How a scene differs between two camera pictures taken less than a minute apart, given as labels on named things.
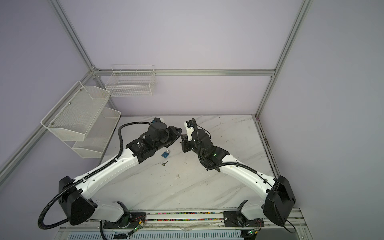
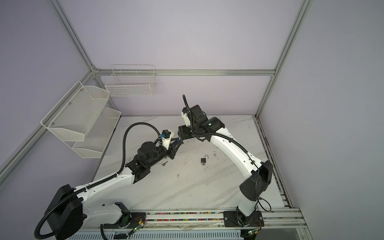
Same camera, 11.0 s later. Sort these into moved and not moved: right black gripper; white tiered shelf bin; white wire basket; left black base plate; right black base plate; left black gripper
Moved: right black gripper; left black gripper
Not moved: left black base plate; white tiered shelf bin; right black base plate; white wire basket
